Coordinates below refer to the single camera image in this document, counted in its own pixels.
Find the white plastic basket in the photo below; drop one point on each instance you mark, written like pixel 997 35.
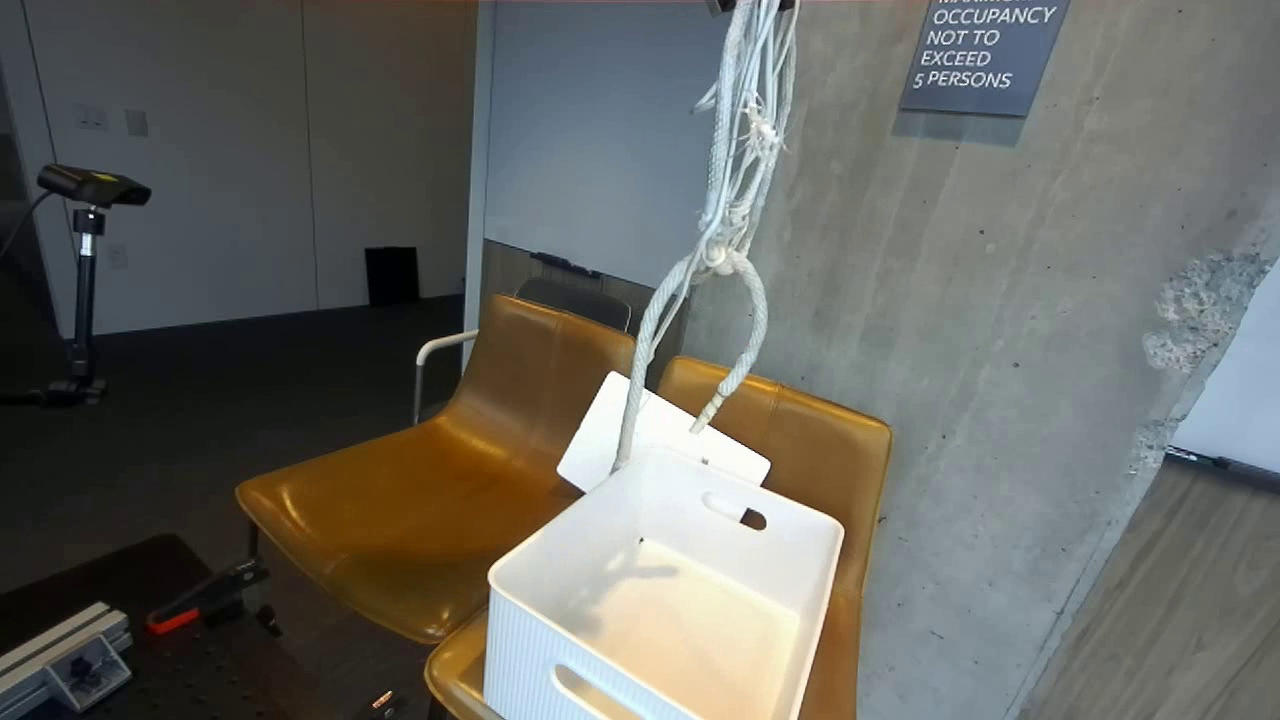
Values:
pixel 788 572

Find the black whiteboard marker tray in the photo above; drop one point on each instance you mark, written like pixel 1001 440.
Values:
pixel 567 260

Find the mustard yellow chair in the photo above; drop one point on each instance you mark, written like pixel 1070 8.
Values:
pixel 386 504
pixel 818 440

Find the small black floor box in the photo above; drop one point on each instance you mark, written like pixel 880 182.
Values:
pixel 392 275

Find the black tripod stand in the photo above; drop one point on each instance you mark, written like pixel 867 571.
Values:
pixel 82 293

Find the white wall whiteboard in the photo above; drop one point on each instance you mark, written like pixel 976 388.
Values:
pixel 603 132

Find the grey occupancy wall sign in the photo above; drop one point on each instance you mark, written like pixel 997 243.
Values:
pixel 986 55

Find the white wall switch plate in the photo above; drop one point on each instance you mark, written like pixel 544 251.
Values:
pixel 138 123
pixel 92 118

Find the black camera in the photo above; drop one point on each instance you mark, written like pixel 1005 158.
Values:
pixel 90 186

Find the aluminium extrusion rail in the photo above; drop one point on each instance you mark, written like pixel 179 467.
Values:
pixel 62 655

